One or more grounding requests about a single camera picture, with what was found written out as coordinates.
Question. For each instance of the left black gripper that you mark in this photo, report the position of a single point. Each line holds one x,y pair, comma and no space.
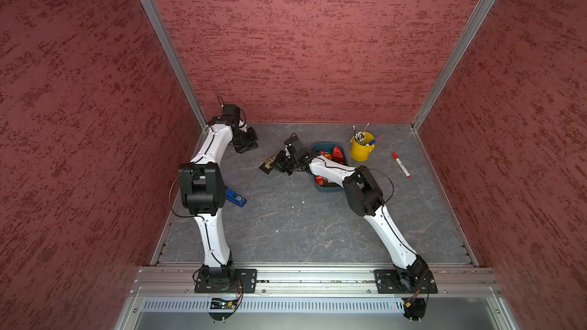
252,143

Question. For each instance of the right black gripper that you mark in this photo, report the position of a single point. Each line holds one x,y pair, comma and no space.
279,162

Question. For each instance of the black oolong tea bag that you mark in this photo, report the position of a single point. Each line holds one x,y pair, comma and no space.
268,165

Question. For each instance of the red foil tea bag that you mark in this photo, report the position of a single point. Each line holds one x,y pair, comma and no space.
337,155

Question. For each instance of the teal plastic storage box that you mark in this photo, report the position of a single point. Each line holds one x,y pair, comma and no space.
330,171

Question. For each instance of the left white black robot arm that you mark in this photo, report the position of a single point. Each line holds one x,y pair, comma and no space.
203,194

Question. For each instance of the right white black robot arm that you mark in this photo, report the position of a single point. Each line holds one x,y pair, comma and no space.
365,198

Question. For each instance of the blue stapler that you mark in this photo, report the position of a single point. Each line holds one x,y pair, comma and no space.
235,198

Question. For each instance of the yellow pen holder cup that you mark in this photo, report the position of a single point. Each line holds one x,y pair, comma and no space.
362,144

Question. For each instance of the red white marker pen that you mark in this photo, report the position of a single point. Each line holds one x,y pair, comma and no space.
401,165

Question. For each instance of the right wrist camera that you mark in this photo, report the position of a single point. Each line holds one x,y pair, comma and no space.
295,148

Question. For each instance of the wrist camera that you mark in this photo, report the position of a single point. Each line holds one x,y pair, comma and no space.
231,115
295,148

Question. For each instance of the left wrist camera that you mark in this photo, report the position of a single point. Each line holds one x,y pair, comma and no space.
231,115

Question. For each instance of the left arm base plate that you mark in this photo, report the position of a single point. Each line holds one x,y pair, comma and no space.
238,280

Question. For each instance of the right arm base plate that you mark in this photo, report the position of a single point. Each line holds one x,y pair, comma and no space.
387,282

